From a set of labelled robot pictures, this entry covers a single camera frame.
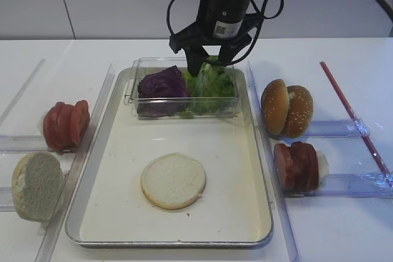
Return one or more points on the inner red tomato slice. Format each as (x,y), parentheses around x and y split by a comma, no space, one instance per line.
(80,118)

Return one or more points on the left bun half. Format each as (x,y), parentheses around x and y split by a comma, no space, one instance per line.
(37,181)

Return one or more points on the rear meat patty slices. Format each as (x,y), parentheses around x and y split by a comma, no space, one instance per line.
(305,167)

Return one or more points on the front meat patty slice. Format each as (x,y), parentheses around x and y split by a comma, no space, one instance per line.
(285,166)

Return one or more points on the white patty pusher block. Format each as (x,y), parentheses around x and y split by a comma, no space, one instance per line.
(323,167)

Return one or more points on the clear plastic container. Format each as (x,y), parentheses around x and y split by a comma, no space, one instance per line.
(146,66)

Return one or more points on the red tomato slice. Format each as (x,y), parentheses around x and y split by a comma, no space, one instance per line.
(80,118)
(50,126)
(62,126)

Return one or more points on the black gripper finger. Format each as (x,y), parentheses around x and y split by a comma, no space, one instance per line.
(228,51)
(196,55)

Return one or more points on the front sesame bun top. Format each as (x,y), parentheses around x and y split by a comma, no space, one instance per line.
(275,106)

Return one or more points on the red plastic strip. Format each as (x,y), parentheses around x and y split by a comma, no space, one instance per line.
(366,138)

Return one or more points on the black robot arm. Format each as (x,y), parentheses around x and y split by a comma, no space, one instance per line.
(229,11)

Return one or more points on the outer red tomato slice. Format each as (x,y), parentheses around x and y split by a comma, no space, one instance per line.
(50,126)

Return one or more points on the green lettuce leaf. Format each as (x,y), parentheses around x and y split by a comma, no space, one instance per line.
(209,91)

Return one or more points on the metal serving tray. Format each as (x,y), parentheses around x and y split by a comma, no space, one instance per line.
(109,208)

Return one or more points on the rear sesame bun top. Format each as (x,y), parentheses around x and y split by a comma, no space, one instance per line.
(300,113)

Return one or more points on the clear bun track rail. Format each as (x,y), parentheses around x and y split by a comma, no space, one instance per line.
(6,201)

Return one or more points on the bun half on tray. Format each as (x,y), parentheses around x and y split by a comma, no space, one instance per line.
(173,181)

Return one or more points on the middle red tomato slice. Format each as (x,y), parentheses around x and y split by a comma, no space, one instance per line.
(62,126)

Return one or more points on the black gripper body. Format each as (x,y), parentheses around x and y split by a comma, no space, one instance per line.
(220,34)

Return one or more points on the sesame bun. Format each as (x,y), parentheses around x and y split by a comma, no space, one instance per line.
(275,106)
(300,113)

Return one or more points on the clear left outer strip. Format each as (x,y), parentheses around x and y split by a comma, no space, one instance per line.
(21,91)

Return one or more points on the clear tomato track rail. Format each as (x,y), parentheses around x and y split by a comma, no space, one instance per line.
(24,144)

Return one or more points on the clear patty track rail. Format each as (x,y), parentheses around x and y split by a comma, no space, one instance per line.
(350,186)

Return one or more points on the clear sesame bun track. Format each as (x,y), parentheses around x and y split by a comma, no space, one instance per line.
(341,128)

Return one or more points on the purple cabbage leaf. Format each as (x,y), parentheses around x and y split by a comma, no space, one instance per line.
(168,83)

